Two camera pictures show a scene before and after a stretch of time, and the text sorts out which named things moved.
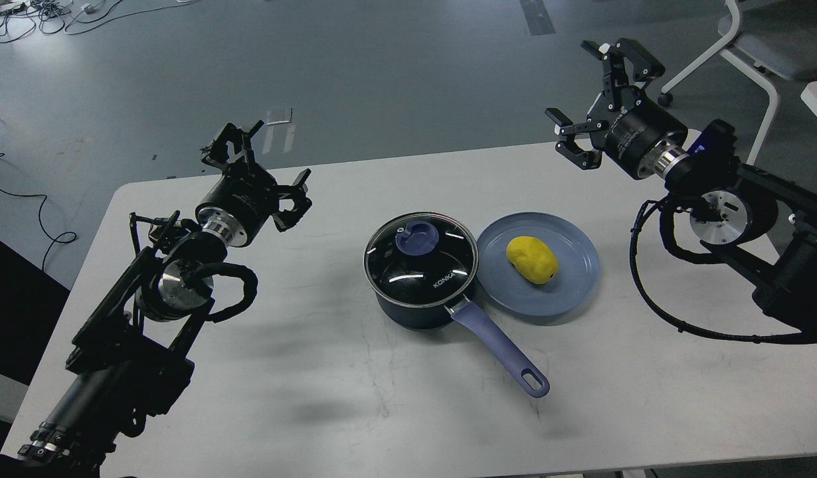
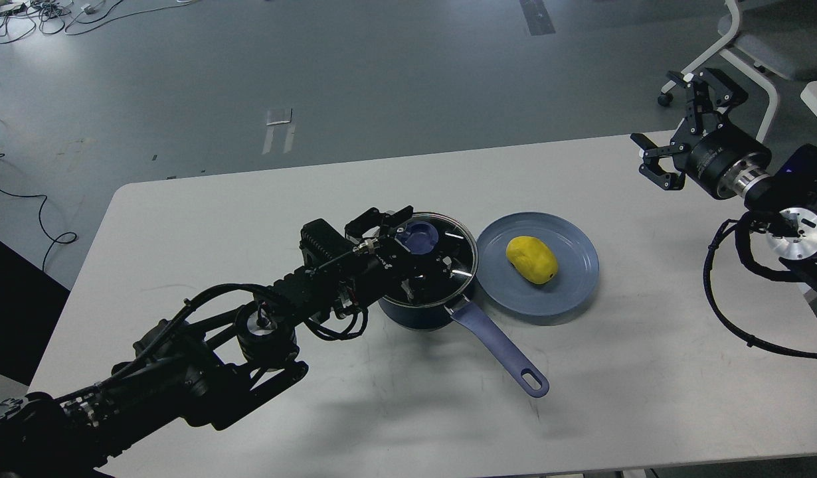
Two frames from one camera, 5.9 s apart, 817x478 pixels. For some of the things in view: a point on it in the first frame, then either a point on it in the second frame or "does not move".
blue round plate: (577, 273) does not move
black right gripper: (636, 133) to (717, 156)
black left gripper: (244, 198) to (385, 261)
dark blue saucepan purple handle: (477, 319) does not move
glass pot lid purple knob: (417, 238) does not move
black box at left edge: (21, 305) does not move
